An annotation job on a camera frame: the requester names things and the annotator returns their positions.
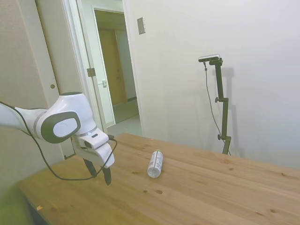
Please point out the black camera stand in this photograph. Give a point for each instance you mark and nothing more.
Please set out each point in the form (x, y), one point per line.
(225, 112)

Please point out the metal door hinge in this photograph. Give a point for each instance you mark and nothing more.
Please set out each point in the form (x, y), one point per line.
(91, 72)

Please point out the small orange scrap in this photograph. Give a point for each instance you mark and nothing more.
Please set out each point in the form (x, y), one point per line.
(39, 207)

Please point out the metal door latch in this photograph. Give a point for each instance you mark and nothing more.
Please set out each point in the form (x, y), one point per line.
(104, 83)

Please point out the round closet door knob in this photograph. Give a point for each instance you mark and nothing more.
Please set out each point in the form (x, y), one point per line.
(52, 86)

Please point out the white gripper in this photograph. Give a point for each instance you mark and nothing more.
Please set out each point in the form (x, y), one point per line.
(98, 155)

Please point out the clear water bottle green cap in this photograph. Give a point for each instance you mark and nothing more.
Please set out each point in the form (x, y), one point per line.
(155, 164)

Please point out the brown wooden door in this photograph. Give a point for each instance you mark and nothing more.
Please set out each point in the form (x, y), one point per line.
(112, 70)

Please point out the grey wall plate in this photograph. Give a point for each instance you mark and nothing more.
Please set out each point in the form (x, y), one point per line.
(141, 25)

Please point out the grey camera on stand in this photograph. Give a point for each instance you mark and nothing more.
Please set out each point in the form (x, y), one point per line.
(209, 57)

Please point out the white open door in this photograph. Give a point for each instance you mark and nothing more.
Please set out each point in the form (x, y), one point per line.
(93, 58)

